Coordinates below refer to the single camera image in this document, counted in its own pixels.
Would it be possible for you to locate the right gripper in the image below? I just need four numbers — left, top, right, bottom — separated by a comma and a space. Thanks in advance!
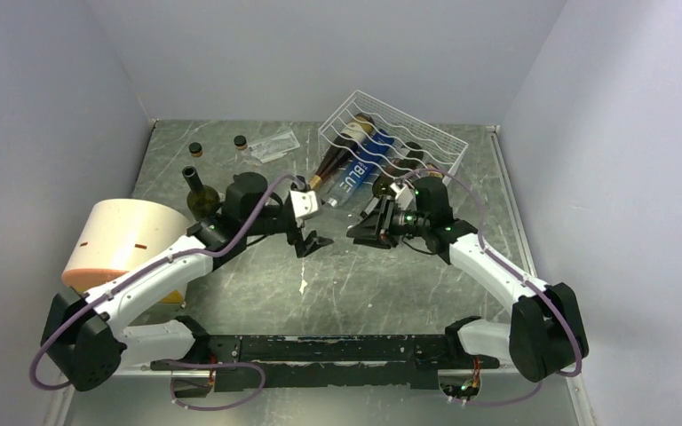
347, 194, 430, 249

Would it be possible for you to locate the dark green wine bottle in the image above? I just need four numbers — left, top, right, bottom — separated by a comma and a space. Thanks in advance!
182, 166, 222, 221

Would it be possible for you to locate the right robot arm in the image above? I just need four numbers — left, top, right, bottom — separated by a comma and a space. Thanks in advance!
374, 177, 589, 383

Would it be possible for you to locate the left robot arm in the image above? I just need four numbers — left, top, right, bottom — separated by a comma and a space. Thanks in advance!
28, 174, 330, 391

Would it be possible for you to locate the blue label water bottle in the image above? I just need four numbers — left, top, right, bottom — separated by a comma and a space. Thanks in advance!
326, 130, 394, 208

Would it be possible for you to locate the brown label bottle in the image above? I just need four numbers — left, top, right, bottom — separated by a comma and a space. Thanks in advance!
422, 163, 444, 179

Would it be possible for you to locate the silver capped dark bottle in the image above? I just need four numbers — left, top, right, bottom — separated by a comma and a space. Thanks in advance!
360, 141, 424, 218

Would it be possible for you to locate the gold capped wine bottle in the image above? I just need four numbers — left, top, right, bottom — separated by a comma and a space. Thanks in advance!
309, 135, 359, 190

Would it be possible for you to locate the cream cylinder roll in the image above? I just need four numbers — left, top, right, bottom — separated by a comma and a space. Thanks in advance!
61, 199, 191, 292

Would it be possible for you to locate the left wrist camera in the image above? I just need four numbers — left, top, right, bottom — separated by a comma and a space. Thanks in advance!
289, 184, 322, 223

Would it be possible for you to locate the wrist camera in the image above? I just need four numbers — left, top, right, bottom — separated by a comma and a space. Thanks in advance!
389, 182, 415, 209
289, 184, 322, 223

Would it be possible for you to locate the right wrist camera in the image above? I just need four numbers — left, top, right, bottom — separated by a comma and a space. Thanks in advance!
389, 182, 415, 209

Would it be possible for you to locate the white wire wine rack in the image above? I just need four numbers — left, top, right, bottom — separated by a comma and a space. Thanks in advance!
318, 91, 468, 188

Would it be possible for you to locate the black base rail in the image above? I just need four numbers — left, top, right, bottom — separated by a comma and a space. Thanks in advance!
61, 334, 577, 392

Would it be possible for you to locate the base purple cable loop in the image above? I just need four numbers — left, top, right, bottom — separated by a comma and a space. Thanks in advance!
169, 361, 272, 412

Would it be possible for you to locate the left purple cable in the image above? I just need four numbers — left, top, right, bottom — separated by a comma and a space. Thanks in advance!
28, 174, 307, 391

